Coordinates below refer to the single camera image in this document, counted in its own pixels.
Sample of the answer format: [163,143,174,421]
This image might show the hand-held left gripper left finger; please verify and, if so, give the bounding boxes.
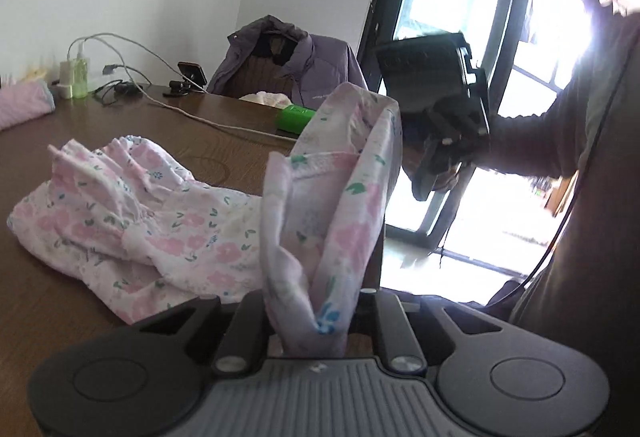
[135,291,272,376]

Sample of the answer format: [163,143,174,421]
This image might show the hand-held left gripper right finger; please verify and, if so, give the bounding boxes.
[350,288,504,374]

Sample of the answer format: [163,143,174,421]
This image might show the pink floral garment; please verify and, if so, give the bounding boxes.
[7,82,403,359]

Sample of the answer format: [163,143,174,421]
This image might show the glass sliding door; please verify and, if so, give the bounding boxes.
[356,0,640,288]

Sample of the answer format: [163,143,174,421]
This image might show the purple jacket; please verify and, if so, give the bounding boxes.
[206,14,370,110]

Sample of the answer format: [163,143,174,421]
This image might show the green box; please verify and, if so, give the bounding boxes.
[276,104,318,136]

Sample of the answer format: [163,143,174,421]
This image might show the white cloth bundle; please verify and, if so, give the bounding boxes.
[239,90,293,109]

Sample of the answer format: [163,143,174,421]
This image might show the wooden chair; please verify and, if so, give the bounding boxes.
[232,34,311,99]

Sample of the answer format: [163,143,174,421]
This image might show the smartphone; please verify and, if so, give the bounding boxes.
[177,61,208,88]

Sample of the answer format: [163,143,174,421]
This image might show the person's torso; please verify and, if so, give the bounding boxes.
[510,0,640,437]

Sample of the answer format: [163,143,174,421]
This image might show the green spray bottle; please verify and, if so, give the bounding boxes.
[70,44,91,99]

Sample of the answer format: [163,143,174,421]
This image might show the yellow packet stack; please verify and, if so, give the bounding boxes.
[17,66,51,85]

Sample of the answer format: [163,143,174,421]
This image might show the right hand-held gripper cable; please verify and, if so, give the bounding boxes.
[439,132,598,293]

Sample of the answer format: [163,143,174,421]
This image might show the long white cable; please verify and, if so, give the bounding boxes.
[67,33,301,144]

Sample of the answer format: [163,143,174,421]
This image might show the black cable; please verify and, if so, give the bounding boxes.
[92,78,147,108]

